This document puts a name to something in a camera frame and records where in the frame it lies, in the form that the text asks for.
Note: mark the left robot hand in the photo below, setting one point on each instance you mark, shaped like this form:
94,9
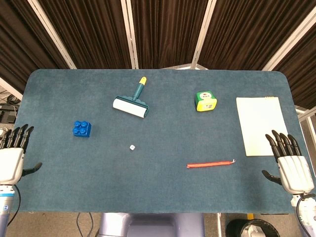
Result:
10,165

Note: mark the teal lint roller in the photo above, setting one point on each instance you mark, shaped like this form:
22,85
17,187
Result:
134,103

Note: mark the small white die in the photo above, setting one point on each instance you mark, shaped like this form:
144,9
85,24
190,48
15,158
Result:
132,147

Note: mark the robot torso base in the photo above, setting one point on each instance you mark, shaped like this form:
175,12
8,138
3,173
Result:
150,225

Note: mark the blue table mat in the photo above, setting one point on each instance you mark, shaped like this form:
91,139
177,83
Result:
158,148

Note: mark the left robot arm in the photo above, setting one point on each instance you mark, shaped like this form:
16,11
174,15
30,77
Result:
4,205

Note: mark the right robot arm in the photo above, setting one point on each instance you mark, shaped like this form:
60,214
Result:
304,214

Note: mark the dark pleated curtain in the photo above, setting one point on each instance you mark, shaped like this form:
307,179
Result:
163,32

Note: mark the black trash bin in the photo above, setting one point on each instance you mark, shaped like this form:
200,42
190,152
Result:
251,228

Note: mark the white partition frame post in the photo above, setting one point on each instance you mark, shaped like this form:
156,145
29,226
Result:
288,42
53,34
130,34
203,32

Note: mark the blue building block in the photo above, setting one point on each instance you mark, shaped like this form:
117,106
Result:
82,128

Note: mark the red thin stick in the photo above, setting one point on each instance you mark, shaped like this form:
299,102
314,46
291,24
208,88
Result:
209,164

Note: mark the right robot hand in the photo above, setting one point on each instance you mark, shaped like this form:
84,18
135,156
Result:
293,172

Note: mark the cluttered equipment pile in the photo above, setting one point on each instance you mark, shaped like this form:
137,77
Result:
8,106

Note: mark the white notepad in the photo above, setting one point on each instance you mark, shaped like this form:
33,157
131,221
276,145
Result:
263,126

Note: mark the green yellow cube box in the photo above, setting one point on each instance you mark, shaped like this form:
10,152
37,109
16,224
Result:
206,101

